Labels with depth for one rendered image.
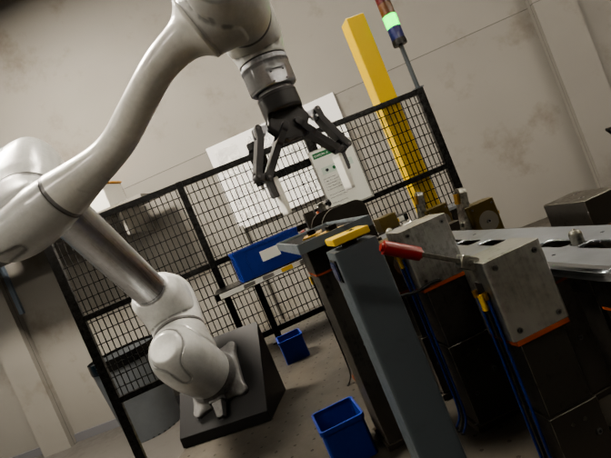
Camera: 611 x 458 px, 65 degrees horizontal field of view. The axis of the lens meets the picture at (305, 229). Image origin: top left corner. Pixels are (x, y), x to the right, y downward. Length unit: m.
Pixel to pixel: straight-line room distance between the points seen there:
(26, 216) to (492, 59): 3.85
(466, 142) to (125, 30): 3.08
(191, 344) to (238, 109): 3.14
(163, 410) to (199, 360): 2.92
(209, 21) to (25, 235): 0.53
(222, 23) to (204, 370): 0.94
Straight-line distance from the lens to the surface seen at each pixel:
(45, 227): 1.01
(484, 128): 4.26
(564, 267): 0.76
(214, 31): 0.75
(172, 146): 4.43
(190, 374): 1.38
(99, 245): 1.27
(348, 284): 0.72
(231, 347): 1.57
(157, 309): 1.44
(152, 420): 4.26
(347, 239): 0.72
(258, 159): 0.84
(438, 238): 0.93
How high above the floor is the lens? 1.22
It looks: 2 degrees down
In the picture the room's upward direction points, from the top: 23 degrees counter-clockwise
